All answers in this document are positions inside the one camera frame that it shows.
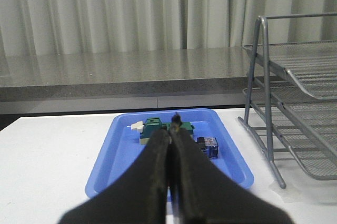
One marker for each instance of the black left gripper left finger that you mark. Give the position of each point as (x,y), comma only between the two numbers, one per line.
(138,196)

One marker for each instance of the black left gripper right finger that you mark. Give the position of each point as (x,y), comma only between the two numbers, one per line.
(201,193)

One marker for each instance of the red emergency push button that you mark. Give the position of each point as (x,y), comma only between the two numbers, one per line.
(208,146)

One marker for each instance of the silver mesh tray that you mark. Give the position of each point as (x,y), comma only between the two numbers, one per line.
(310,66)
(311,159)
(315,118)

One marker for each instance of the blue plastic tray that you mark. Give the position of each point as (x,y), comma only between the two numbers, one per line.
(121,147)

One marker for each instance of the green terminal block component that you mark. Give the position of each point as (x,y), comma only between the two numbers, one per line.
(145,129)

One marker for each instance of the grey stone counter ledge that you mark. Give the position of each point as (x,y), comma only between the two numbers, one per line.
(156,79)

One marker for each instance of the grey metal rack frame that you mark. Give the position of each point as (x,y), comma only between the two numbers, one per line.
(259,68)

